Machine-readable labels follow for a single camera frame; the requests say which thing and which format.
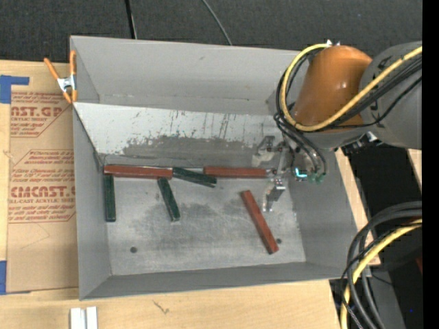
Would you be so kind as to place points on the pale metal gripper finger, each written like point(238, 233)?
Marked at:
point(264, 158)
point(273, 194)

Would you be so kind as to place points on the red-brown flat block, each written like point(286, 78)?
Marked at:
point(137, 171)
point(236, 172)
point(259, 221)

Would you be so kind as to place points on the dark green flat block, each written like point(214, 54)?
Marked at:
point(193, 177)
point(109, 197)
point(168, 200)

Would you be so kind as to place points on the grey metal bin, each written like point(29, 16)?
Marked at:
point(205, 238)

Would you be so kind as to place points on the brown cardboard board red print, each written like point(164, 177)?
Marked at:
point(37, 238)

